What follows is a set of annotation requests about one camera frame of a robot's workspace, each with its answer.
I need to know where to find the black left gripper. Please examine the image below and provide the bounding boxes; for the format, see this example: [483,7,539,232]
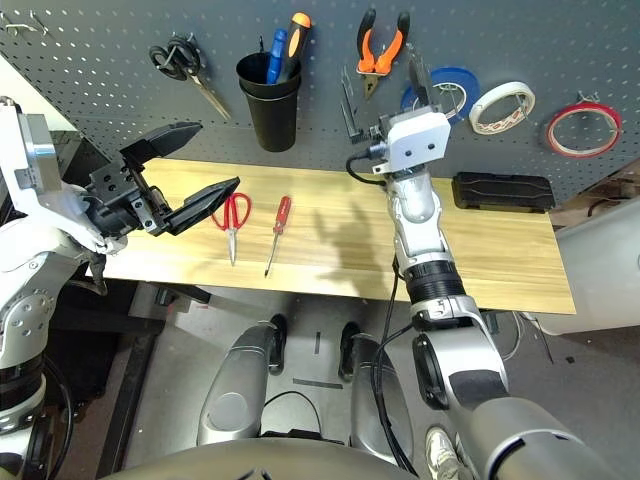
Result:
[88,121,242,238]

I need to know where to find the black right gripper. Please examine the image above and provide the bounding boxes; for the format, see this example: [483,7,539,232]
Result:
[339,53,438,174]

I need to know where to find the orange black needle-nose pliers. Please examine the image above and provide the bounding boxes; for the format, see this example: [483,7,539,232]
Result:
[355,8,412,101]

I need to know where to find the red handled scissors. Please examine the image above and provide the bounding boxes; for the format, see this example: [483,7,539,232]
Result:
[210,192,253,266]

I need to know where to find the red handled screwdriver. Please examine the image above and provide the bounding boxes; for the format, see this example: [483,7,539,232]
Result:
[263,195,293,278]

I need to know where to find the red tape roll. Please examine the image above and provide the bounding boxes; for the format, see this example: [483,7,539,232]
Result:
[544,103,624,160]

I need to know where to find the grey perforated pegboard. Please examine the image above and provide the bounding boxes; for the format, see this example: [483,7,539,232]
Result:
[0,0,640,204]

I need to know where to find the blue tape roll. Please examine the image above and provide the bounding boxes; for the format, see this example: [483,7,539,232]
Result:
[399,67,481,126]

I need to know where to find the black plastic cup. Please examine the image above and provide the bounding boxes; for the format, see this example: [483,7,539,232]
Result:
[238,74,301,153]
[235,49,303,96]

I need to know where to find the white tape roll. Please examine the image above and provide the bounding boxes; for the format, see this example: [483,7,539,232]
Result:
[468,81,536,136]

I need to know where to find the black flat tool case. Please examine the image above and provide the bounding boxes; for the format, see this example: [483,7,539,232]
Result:
[452,171,556,215]

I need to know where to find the silver left robot leg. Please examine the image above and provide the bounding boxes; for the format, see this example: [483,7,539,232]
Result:
[196,313,289,446]

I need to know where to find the silver robot leg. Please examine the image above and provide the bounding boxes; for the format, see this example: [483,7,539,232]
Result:
[339,322,414,466]
[196,313,289,446]

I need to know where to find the light grey box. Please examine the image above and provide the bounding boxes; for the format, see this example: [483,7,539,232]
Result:
[537,197,640,336]

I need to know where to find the grey robot torso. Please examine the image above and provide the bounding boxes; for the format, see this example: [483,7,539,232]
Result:
[99,437,416,480]

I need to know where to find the silver right robot leg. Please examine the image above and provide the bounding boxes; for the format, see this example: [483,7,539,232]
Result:
[339,322,414,466]

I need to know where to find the white sneaker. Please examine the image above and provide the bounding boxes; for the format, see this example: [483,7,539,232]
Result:
[424,426,464,480]

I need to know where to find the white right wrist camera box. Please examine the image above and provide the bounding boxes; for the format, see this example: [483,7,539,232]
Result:
[387,110,450,174]

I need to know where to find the black handled scissors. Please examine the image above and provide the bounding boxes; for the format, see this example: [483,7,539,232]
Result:
[148,33,233,121]

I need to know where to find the orange black handled screwdriver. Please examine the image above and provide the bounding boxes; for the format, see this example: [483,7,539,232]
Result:
[277,12,312,84]

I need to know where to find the black table bracket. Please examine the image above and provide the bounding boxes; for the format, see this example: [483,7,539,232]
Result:
[154,284,211,306]

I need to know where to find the blue handled screwdriver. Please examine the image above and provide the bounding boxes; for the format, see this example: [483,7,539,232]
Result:
[265,28,290,85]

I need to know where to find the silver double wire hook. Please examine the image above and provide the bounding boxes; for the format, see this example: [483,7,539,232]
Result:
[0,10,51,36]

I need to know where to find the black metal frame leg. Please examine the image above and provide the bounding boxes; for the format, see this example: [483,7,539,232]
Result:
[97,319,166,479]

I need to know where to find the thin black floor cable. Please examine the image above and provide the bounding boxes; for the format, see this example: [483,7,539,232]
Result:
[262,389,324,436]

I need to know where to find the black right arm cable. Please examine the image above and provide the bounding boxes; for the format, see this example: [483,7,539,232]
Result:
[372,259,419,479]

